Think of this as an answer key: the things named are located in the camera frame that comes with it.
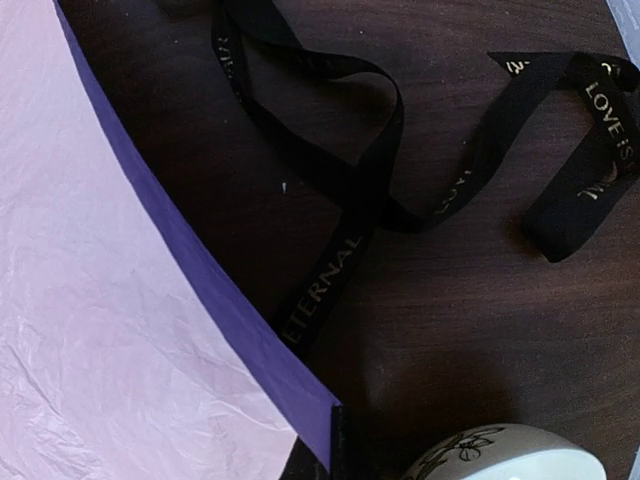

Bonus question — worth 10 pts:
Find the white round bowl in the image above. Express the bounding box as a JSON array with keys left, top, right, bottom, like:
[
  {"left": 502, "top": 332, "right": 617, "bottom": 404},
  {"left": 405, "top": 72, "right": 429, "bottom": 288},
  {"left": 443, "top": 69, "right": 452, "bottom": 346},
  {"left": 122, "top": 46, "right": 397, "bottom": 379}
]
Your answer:
[{"left": 402, "top": 423, "right": 607, "bottom": 480}]

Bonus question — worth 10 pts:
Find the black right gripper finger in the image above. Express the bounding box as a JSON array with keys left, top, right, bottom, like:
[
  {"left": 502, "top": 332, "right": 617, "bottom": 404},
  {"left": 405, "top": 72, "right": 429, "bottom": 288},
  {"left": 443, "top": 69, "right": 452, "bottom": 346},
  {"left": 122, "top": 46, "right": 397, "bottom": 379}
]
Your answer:
[{"left": 330, "top": 405, "right": 354, "bottom": 480}]

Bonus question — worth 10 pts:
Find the black printed ribbon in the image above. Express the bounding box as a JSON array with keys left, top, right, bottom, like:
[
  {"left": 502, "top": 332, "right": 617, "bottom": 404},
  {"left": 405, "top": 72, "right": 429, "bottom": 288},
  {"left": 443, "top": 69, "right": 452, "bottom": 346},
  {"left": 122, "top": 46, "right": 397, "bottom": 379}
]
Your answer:
[{"left": 159, "top": 0, "right": 640, "bottom": 359}]

